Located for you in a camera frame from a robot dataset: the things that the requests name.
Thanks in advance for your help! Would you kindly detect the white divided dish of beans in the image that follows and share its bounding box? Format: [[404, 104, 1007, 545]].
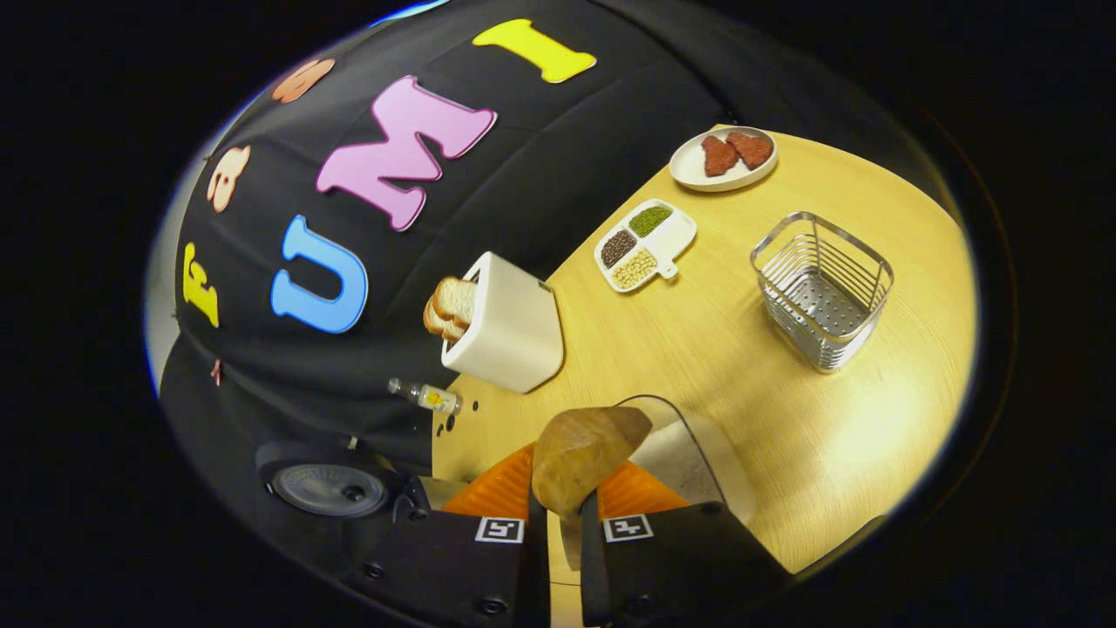
[[594, 199, 698, 294]]

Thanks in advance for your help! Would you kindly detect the white round plate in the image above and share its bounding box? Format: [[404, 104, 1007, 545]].
[[669, 126, 779, 193]]

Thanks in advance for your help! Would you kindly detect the black rice cooker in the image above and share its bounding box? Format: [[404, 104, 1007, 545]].
[[253, 439, 437, 559]]

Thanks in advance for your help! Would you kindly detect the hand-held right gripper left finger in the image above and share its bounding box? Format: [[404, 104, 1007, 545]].
[[344, 443, 552, 628]]

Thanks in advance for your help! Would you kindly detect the metal wire chopstick holder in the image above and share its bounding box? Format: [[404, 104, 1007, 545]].
[[751, 211, 895, 374]]

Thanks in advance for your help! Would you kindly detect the small clear glass bottle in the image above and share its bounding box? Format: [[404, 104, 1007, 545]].
[[388, 377, 463, 416]]

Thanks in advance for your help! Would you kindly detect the black backdrop cloth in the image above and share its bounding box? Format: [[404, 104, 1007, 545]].
[[157, 0, 951, 559]]

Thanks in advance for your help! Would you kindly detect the red meat piece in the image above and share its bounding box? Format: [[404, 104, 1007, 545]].
[[726, 131, 775, 171], [702, 135, 740, 178]]

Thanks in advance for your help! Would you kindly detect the toasted bread slice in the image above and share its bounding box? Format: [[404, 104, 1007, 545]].
[[423, 297, 467, 343], [432, 276, 479, 328]]

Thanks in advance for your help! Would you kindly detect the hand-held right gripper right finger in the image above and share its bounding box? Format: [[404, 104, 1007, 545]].
[[580, 461, 794, 628]]

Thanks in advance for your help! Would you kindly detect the wooden spoon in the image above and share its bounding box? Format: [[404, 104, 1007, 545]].
[[532, 406, 653, 572]]

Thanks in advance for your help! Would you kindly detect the clear box of rice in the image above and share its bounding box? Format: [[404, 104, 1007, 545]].
[[610, 394, 758, 526]]

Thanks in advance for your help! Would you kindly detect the white toaster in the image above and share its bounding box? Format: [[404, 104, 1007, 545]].
[[440, 251, 565, 394]]

